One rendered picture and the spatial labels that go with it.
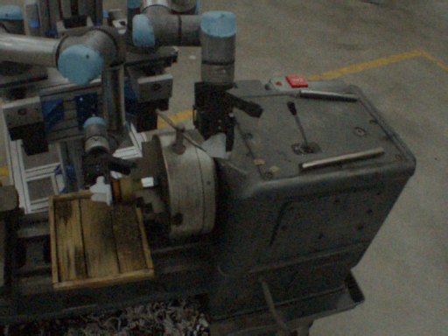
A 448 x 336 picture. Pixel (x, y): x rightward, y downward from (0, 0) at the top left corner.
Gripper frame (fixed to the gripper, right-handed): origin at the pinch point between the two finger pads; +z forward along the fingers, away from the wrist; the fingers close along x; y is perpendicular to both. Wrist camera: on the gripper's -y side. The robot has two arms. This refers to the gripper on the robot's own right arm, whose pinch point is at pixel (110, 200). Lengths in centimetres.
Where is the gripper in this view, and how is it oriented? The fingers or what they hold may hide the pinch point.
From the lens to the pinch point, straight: 127.4
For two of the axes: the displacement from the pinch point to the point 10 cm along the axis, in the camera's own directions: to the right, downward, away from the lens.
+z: 2.7, 7.0, -6.7
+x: 1.0, -7.1, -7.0
